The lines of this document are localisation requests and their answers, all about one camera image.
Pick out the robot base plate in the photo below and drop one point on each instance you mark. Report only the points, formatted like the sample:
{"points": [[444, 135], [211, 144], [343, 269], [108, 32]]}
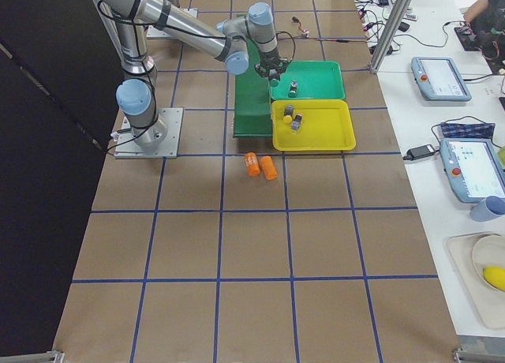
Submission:
{"points": [[161, 140], [154, 33]]}

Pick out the beige bowl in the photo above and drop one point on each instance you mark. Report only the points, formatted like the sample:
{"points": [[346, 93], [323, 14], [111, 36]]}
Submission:
{"points": [[488, 251]]}

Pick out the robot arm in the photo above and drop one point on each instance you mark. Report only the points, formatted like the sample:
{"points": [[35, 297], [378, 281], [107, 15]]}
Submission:
{"points": [[127, 22]]}

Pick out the yellow lemon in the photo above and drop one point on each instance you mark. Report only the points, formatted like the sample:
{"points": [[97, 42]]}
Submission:
{"points": [[495, 276]]}

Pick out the yellow plastic tray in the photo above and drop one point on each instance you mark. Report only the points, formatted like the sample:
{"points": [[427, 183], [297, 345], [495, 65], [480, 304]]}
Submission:
{"points": [[326, 126]]}

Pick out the green plastic tray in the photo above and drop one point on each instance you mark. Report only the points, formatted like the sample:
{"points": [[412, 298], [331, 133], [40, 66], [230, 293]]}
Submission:
{"points": [[315, 80]]}

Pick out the blue patterned cloth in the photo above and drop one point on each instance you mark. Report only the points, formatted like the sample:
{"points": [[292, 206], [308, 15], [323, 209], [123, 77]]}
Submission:
{"points": [[459, 130]]}

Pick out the teach pendant tablet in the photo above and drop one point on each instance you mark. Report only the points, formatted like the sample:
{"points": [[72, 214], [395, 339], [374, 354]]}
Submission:
{"points": [[438, 79], [473, 168]]}

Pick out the green conveyor belt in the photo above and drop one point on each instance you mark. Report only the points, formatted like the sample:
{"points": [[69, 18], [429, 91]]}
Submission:
{"points": [[252, 105]]}

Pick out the plain orange cylinder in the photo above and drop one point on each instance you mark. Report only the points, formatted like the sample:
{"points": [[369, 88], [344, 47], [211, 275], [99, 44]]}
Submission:
{"points": [[268, 168]]}

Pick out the black power adapter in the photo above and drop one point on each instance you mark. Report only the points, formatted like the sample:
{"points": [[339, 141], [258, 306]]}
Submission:
{"points": [[419, 152]]}

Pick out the beige tray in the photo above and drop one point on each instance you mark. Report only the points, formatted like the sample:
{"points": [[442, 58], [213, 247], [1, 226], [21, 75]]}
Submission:
{"points": [[488, 302]]}

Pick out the orange cylinder marked 4680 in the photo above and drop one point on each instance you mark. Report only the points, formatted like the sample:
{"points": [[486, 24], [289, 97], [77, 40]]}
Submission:
{"points": [[252, 165]]}

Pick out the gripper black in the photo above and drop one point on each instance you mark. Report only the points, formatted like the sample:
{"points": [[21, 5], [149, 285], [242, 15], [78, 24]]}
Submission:
{"points": [[271, 59]]}

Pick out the blue plastic cup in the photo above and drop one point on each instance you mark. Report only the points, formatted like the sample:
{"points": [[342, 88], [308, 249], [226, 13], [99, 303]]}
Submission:
{"points": [[491, 207]]}

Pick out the aluminium frame post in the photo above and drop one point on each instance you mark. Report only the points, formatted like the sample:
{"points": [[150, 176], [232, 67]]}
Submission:
{"points": [[398, 11]]}

